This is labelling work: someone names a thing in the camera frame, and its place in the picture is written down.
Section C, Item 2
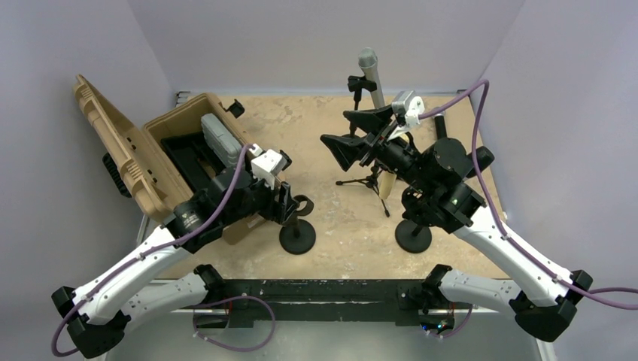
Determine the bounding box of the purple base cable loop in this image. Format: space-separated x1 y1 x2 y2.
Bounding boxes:
192 295 278 353

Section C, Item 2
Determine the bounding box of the silver microphone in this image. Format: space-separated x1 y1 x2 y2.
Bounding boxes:
358 47 385 108

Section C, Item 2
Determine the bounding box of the black round-base mic stand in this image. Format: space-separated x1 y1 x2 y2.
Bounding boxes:
278 195 316 255

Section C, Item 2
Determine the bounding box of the grey plastic case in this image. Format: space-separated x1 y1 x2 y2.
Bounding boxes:
200 113 243 167

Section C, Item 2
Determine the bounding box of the tall black mic stand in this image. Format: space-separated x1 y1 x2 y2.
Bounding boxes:
348 75 377 111

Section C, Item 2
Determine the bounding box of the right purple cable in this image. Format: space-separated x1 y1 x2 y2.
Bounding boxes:
418 79 638 311

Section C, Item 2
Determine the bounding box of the black aluminium base frame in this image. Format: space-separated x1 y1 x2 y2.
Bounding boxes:
124 214 544 330

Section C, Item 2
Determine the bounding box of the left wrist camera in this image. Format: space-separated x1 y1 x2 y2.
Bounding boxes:
248 144 292 190

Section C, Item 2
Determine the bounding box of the black shock-mount round stand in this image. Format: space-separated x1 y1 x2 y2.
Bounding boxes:
393 187 439 254

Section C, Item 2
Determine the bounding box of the black tripod shock-mount stand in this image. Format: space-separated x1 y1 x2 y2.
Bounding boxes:
335 164 390 217

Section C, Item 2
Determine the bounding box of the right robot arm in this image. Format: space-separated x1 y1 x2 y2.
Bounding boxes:
320 102 592 342

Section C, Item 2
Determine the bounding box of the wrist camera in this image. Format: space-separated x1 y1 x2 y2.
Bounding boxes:
387 90 425 140
248 144 292 190

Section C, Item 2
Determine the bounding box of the cream condenser microphone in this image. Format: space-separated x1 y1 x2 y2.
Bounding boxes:
378 171 397 201

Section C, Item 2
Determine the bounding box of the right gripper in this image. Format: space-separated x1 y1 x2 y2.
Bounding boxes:
321 103 434 194

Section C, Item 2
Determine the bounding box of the tan plastic toolbox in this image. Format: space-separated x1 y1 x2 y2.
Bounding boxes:
74 75 256 224

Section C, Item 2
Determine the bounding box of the black mesh-head microphone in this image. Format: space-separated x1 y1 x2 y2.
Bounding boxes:
433 113 448 139

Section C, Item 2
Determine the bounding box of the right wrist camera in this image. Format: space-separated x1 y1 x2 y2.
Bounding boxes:
387 90 425 140

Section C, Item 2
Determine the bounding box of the black toolbox tray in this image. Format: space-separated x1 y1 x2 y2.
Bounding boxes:
160 132 227 193

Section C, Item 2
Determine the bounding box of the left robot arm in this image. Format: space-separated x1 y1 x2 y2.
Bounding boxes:
50 165 314 359

